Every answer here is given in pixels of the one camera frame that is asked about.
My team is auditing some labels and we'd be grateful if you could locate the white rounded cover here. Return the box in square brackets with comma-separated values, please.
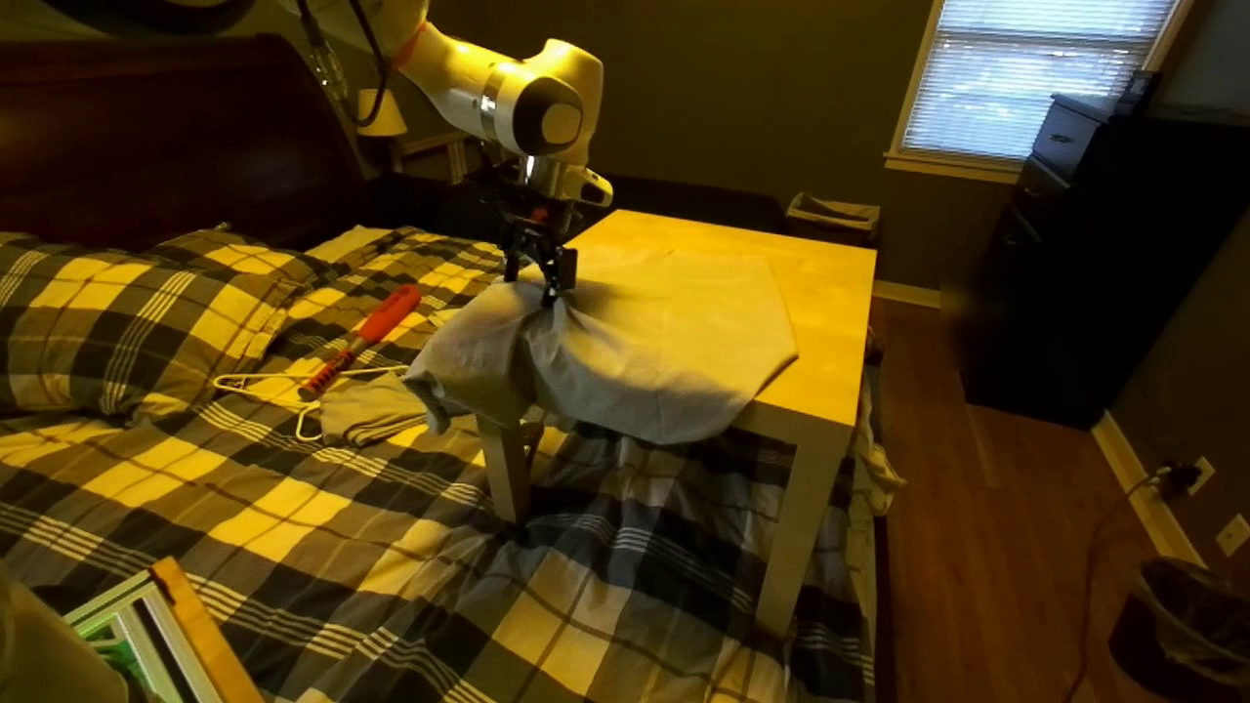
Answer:
[0, 565, 133, 703]

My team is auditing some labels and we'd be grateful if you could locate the black dresser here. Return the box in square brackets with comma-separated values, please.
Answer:
[944, 88, 1250, 432]

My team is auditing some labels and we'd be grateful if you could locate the green box with wooden frame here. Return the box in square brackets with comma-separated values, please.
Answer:
[63, 556, 266, 703]

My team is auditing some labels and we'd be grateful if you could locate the black trash bin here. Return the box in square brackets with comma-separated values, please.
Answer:
[1106, 556, 1250, 703]

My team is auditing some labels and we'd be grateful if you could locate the white wall outlet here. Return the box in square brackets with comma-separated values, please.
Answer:
[1211, 506, 1250, 561]
[1176, 451, 1224, 500]

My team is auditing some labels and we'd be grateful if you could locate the window with white frame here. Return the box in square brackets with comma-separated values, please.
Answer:
[882, 0, 1196, 187]

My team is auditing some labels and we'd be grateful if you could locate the grey face mask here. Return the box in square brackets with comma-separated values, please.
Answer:
[211, 359, 447, 450]

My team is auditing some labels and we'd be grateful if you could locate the dark hamper with white liner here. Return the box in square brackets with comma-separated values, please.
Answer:
[782, 187, 888, 251]

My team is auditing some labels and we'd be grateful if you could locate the black power cord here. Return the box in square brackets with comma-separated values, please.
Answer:
[1065, 461, 1196, 703]

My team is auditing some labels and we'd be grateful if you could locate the yellow-top table with white legs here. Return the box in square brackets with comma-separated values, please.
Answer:
[464, 205, 912, 640]

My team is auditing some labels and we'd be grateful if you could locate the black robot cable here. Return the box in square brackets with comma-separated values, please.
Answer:
[293, 0, 400, 134]

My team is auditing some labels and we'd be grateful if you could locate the plaid bedspread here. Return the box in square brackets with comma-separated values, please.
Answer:
[0, 224, 890, 703]

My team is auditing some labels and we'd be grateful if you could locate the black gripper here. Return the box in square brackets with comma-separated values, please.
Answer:
[496, 204, 588, 311]

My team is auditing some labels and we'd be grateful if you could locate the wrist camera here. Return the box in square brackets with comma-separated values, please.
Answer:
[521, 162, 619, 215]

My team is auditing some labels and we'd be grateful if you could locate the white baseboard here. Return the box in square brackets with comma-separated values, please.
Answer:
[1090, 409, 1215, 569]
[882, 277, 970, 316]

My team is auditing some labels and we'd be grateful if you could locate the white pillow case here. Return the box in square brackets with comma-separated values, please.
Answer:
[404, 238, 800, 450]

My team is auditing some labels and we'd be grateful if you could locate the plaid pillow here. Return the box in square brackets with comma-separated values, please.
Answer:
[0, 228, 326, 423]

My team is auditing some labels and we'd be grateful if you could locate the red-handled tool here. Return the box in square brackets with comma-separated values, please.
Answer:
[293, 281, 431, 407]

